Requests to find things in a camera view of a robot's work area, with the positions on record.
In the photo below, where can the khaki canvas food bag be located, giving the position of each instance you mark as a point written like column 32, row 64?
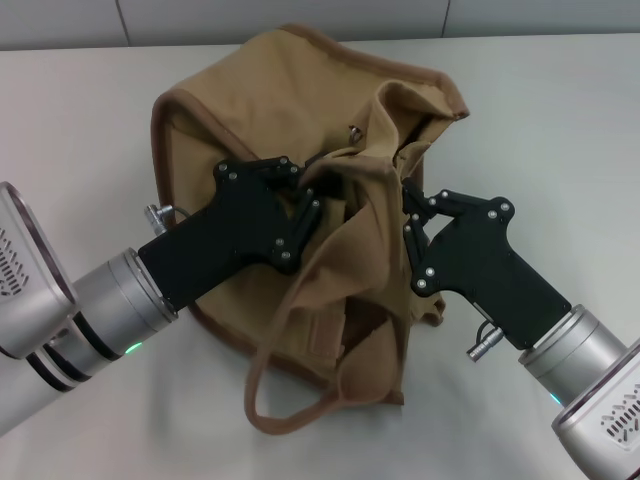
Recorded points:
column 275, row 75

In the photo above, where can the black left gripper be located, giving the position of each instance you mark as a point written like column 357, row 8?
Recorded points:
column 225, row 240

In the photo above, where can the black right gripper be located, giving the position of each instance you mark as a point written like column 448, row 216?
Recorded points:
column 485, row 265

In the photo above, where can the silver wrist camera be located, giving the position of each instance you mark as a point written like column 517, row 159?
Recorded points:
column 25, row 280
column 615, row 410

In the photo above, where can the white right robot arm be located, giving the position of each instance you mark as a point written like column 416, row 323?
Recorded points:
column 575, row 345

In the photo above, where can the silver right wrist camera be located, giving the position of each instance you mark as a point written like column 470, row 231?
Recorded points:
column 615, row 410

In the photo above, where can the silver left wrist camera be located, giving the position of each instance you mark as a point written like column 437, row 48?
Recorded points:
column 25, row 280

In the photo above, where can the metal zipper pull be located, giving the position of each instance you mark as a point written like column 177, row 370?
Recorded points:
column 355, row 132

